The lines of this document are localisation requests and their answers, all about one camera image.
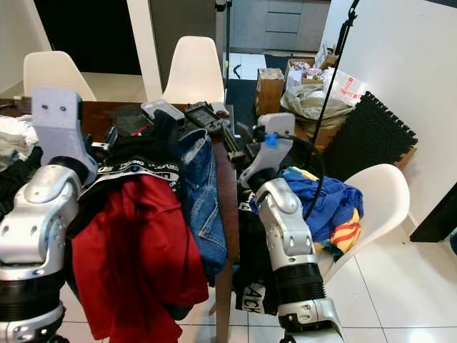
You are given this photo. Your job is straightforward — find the beige plastic bag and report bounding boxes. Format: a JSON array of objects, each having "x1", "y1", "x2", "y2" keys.
[{"x1": 281, "y1": 84, "x2": 329, "y2": 129}]

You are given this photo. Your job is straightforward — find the black interlocking foam mat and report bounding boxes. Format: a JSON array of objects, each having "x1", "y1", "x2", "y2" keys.
[{"x1": 321, "y1": 91, "x2": 418, "y2": 181}]

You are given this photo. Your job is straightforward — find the brown cardboard box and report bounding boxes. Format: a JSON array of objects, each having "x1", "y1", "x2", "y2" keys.
[{"x1": 255, "y1": 68, "x2": 286, "y2": 116}]

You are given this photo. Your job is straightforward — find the blue denim jeans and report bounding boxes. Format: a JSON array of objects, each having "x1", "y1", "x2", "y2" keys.
[{"x1": 175, "y1": 127, "x2": 229, "y2": 283}]

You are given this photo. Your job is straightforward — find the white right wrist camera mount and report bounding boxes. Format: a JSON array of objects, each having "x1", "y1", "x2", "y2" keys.
[{"x1": 239, "y1": 113, "x2": 296, "y2": 188}]

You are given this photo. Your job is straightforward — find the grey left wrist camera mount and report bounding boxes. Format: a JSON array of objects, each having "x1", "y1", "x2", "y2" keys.
[{"x1": 32, "y1": 87, "x2": 97, "y2": 183}]

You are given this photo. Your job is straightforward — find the black handheld device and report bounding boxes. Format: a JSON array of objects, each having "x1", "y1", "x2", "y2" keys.
[{"x1": 184, "y1": 102, "x2": 233, "y2": 136}]

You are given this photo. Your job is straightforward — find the grey handheld device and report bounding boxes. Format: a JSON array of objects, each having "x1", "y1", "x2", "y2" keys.
[{"x1": 141, "y1": 100, "x2": 176, "y2": 124}]

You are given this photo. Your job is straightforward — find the black shorts lettered waistband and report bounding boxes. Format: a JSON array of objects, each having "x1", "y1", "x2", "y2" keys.
[{"x1": 96, "y1": 111, "x2": 186, "y2": 194}]

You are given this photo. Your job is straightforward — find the black stand pole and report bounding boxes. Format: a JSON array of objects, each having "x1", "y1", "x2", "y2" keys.
[{"x1": 318, "y1": 0, "x2": 361, "y2": 133}]

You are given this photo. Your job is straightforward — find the white cloth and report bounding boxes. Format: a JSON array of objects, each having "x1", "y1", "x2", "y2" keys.
[{"x1": 0, "y1": 114, "x2": 40, "y2": 147}]

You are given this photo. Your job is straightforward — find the thin black light stand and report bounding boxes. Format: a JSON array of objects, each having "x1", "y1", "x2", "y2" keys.
[{"x1": 214, "y1": 0, "x2": 233, "y2": 72}]

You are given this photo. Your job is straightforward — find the white plastic bag red print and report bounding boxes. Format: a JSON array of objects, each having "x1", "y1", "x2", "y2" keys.
[{"x1": 325, "y1": 68, "x2": 370, "y2": 106}]

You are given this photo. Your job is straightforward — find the black cabinet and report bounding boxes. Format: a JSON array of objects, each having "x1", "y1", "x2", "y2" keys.
[{"x1": 407, "y1": 182, "x2": 457, "y2": 244}]

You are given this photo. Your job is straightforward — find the white plastic chair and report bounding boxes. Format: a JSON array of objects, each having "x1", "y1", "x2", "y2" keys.
[
  {"x1": 163, "y1": 36, "x2": 228, "y2": 106},
  {"x1": 318, "y1": 164, "x2": 411, "y2": 283},
  {"x1": 23, "y1": 51, "x2": 97, "y2": 102}
]

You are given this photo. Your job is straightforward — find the black cloth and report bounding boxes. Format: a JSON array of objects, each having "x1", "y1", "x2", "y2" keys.
[{"x1": 4, "y1": 143, "x2": 47, "y2": 188}]

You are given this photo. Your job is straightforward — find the black garment white letters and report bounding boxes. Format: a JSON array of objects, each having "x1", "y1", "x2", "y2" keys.
[{"x1": 234, "y1": 207, "x2": 286, "y2": 315}]

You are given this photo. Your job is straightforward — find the grey drawer cabinet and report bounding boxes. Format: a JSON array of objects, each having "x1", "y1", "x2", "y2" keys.
[{"x1": 225, "y1": 0, "x2": 329, "y2": 54}]

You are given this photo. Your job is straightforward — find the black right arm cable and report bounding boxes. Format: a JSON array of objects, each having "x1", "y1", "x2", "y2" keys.
[{"x1": 275, "y1": 134, "x2": 327, "y2": 219}]

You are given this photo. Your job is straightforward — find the blue garment red yellow stripes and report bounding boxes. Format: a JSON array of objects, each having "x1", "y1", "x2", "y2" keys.
[{"x1": 250, "y1": 166, "x2": 365, "y2": 258}]

